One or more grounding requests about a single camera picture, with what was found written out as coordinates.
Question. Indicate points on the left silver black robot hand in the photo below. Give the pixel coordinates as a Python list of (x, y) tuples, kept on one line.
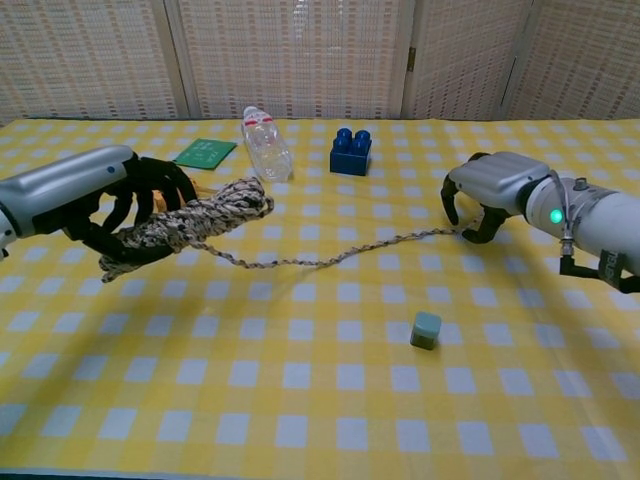
[(60, 190)]

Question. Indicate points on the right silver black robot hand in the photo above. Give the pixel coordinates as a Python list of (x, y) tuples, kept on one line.
[(500, 177)]

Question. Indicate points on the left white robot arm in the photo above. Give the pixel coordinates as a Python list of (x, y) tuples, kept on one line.
[(5, 235)]

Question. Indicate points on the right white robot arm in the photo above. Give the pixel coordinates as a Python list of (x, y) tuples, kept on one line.
[(610, 220)]

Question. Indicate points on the orange tape measure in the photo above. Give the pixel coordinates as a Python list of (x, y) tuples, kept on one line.
[(159, 200)]

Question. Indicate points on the blue toy building block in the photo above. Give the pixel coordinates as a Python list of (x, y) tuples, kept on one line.
[(350, 162)]

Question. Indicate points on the green printed card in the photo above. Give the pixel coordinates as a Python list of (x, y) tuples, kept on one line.
[(207, 152)]

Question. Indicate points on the small grey-green cube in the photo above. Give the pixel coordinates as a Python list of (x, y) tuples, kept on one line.
[(425, 332)]

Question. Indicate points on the clear plastic water bottle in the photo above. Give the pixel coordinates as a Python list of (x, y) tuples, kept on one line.
[(267, 150)]

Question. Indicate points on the beige woven folding screen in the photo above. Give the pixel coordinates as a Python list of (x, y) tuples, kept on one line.
[(300, 50)]

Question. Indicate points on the yellow white checkered tablecloth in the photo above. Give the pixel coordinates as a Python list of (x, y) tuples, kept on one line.
[(300, 325)]

